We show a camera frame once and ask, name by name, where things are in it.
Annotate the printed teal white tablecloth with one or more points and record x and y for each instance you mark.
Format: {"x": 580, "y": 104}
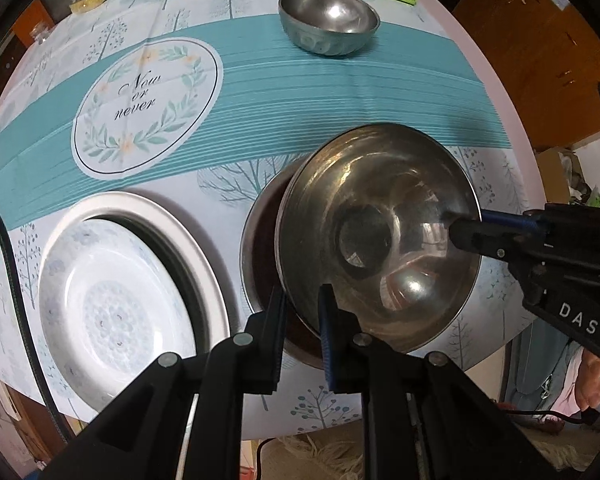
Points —
{"x": 330, "y": 90}

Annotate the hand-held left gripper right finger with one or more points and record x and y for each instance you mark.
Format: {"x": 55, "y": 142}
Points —
{"x": 330, "y": 340}

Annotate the small clear glass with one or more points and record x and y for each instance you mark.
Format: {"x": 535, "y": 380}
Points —
{"x": 40, "y": 34}

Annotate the person's right hand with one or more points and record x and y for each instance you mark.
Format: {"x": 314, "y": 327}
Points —
{"x": 592, "y": 380}

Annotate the small steel bowl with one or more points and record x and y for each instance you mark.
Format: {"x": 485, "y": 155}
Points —
{"x": 330, "y": 15}

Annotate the white floral ceramic plate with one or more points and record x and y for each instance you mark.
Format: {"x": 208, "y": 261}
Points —
{"x": 110, "y": 310}

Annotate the pink steel-lined bowl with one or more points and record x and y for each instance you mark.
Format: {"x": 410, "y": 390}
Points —
{"x": 380, "y": 185}

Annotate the cardboard box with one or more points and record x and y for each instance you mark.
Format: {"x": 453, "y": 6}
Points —
{"x": 552, "y": 175}

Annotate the white paper plate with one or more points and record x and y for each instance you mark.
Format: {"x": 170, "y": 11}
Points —
{"x": 180, "y": 220}

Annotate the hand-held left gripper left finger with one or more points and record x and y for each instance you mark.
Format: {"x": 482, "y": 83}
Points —
{"x": 275, "y": 340}

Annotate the cream shaggy rug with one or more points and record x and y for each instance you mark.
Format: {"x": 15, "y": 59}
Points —
{"x": 320, "y": 455}

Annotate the grey blue cloth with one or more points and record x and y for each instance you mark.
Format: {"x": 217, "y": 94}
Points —
{"x": 545, "y": 360}

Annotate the large steel bowl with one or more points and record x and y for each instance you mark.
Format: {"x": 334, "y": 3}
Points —
{"x": 262, "y": 260}

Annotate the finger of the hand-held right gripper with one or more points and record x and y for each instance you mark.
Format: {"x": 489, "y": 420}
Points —
{"x": 515, "y": 222}
{"x": 485, "y": 240}

